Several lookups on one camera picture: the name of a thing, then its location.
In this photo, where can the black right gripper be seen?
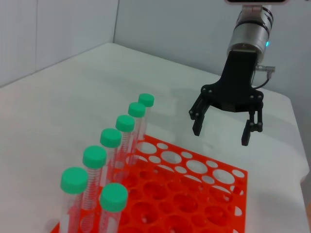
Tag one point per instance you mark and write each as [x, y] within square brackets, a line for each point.
[236, 80]

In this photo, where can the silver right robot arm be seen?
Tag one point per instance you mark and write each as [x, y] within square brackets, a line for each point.
[250, 34]

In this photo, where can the green-capped clear test tube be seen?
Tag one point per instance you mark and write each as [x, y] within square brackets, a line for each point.
[137, 109]
[114, 196]
[146, 99]
[94, 157]
[111, 138]
[125, 123]
[74, 180]

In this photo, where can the orange plastic test tube rack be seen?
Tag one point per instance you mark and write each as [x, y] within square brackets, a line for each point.
[182, 201]

